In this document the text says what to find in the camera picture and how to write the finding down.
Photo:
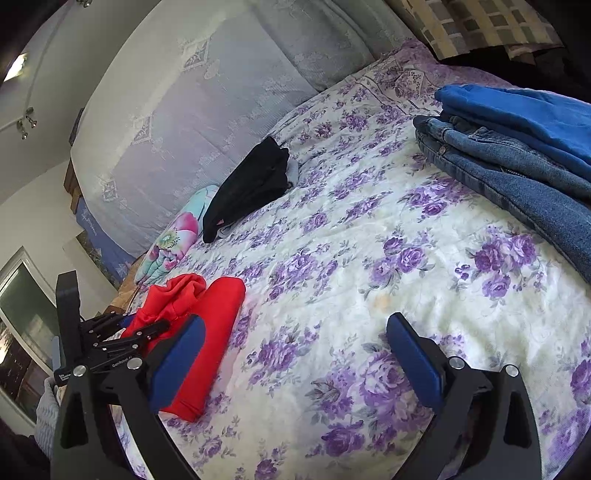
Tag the blue picture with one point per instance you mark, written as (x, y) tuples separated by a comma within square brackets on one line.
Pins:
[(104, 249)]

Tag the white lace cover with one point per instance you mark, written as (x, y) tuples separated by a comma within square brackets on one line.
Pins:
[(184, 115)]

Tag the ceiling spotlight bar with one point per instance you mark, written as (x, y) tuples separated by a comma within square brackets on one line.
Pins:
[(27, 122)]

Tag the grey lace covered cushion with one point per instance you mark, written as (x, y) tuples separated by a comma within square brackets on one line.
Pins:
[(332, 41)]

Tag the checkered pillow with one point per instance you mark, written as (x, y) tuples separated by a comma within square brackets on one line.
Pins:
[(475, 23)]

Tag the dark cloth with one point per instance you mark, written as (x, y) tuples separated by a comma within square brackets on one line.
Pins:
[(498, 69)]

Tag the red pants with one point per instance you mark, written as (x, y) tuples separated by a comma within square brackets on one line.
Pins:
[(217, 332)]

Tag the ceiling light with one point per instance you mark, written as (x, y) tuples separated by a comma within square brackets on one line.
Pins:
[(17, 65)]

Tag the person's left forearm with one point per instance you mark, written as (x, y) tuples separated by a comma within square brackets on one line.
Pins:
[(46, 410)]

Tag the window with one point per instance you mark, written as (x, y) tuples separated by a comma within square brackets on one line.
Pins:
[(27, 309)]

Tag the teal pink floral pillow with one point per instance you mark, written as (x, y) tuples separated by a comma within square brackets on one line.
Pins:
[(175, 235)]

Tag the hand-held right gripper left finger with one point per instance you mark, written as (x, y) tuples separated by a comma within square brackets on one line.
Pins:
[(178, 364)]

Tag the blue denim jeans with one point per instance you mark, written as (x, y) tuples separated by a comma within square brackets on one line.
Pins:
[(531, 194)]

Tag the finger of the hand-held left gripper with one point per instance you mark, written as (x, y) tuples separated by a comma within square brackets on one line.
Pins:
[(111, 325), (129, 344)]

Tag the brown wooden board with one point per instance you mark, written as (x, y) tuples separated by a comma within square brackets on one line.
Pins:
[(73, 184)]

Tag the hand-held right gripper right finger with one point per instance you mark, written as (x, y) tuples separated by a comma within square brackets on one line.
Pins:
[(415, 364)]

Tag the blue garment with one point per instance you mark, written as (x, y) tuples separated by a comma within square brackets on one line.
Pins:
[(521, 110)]

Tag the purple floral bedspread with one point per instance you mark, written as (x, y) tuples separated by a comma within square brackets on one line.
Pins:
[(351, 221)]

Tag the black garment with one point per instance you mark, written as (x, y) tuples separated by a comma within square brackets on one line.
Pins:
[(249, 184)]

